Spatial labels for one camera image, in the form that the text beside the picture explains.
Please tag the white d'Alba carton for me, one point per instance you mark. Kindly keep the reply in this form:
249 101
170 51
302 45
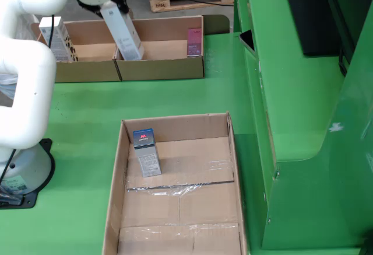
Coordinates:
125 36

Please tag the large shallow cardboard tray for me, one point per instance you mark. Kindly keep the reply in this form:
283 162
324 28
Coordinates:
204 155

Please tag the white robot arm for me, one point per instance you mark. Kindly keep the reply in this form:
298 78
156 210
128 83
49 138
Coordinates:
26 97

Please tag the cardboard box with raised flap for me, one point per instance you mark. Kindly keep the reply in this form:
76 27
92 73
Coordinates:
87 71

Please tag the plain cardboard box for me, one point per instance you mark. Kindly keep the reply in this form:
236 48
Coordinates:
160 69

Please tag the wooden pallet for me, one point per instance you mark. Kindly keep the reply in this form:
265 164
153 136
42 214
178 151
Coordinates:
158 4

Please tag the white carton with dark spots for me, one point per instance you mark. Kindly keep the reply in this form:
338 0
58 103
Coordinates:
59 45

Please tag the pink carton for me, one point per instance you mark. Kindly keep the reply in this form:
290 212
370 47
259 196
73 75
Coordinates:
194 42

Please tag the blue grey M carton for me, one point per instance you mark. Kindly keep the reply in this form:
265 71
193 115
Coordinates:
147 155

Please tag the black flat screen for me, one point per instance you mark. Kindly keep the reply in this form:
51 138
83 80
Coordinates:
309 13

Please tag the green metal cabinet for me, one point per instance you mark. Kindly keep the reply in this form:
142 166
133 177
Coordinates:
306 120

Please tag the dark upright panel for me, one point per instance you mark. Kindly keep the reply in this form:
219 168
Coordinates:
345 4

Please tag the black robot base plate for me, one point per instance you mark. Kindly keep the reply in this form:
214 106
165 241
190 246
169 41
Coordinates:
29 201

